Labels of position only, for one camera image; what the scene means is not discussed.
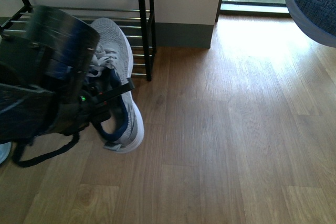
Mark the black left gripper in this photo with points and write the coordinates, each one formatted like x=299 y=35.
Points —
x=43 y=77

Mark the grey knit sneaker front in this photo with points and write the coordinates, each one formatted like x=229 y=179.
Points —
x=111 y=67

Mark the grey knit sneaker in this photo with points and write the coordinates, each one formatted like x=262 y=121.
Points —
x=316 y=19
x=111 y=67

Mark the black metal shoe rack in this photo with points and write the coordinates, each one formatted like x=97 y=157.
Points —
x=137 y=24

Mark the light blue slipper lower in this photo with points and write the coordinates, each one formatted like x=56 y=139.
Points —
x=5 y=151

